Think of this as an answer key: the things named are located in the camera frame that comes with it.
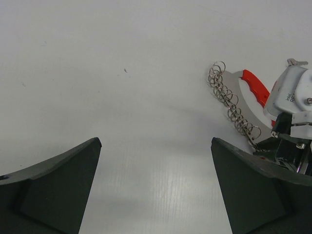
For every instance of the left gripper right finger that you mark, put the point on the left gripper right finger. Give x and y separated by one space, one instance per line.
261 197

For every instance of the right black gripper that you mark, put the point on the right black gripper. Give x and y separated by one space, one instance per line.
292 153

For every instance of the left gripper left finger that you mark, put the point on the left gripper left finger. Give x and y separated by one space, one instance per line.
49 197

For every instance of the red handled key organizer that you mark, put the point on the red handled key organizer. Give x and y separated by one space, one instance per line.
246 116

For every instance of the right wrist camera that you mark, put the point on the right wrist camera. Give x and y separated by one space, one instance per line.
290 103

